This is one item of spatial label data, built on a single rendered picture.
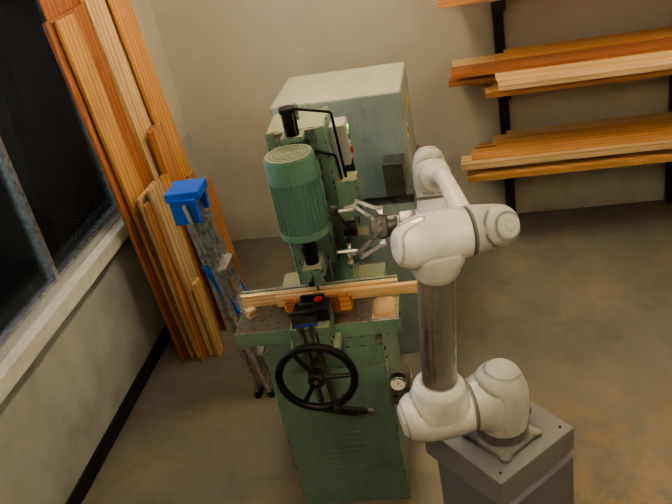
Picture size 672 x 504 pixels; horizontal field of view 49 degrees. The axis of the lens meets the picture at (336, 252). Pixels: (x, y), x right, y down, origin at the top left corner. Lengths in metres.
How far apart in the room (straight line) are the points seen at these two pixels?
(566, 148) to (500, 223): 2.69
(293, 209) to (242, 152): 2.62
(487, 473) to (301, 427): 0.92
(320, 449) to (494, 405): 1.02
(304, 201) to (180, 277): 1.63
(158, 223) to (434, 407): 2.15
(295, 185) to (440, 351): 0.79
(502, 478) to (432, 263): 0.76
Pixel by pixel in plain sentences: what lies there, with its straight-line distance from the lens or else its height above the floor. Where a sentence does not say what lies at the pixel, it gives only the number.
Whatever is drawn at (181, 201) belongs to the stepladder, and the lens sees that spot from 3.36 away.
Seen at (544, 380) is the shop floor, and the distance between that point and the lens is 3.71.
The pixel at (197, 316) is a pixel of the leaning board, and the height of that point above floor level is 0.27.
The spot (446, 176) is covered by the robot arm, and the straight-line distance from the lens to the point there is 2.27.
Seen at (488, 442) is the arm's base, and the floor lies 0.74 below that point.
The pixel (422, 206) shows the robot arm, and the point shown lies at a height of 1.32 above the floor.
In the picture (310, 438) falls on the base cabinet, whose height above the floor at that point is 0.37.
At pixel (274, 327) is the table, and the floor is 0.90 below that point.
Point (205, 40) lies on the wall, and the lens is 4.93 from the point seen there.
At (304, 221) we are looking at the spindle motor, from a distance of 2.54.
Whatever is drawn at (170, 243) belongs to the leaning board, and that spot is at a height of 0.74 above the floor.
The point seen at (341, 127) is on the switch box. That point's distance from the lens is 2.76.
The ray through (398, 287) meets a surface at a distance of 2.74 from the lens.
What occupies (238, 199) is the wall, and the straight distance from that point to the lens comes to 5.28.
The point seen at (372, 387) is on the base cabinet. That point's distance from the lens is 2.82.
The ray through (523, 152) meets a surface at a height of 0.63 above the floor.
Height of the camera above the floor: 2.39
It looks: 29 degrees down
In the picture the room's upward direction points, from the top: 12 degrees counter-clockwise
